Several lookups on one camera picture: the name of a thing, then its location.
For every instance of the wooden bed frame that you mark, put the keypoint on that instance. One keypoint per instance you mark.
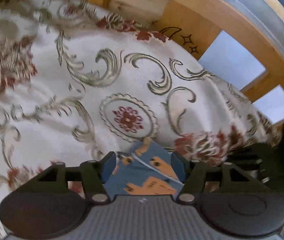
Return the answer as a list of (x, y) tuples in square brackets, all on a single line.
[(258, 25)]

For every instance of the white floral bedspread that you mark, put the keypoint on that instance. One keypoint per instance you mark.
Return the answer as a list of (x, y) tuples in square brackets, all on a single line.
[(77, 82)]

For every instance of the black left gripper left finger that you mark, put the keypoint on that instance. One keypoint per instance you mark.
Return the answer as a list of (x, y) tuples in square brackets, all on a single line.
[(57, 200)]

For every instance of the blue pants with orange trucks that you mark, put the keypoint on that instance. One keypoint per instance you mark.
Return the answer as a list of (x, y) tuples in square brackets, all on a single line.
[(145, 169)]

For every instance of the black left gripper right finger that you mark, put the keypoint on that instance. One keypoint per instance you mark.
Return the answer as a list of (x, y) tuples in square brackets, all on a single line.
[(228, 199)]

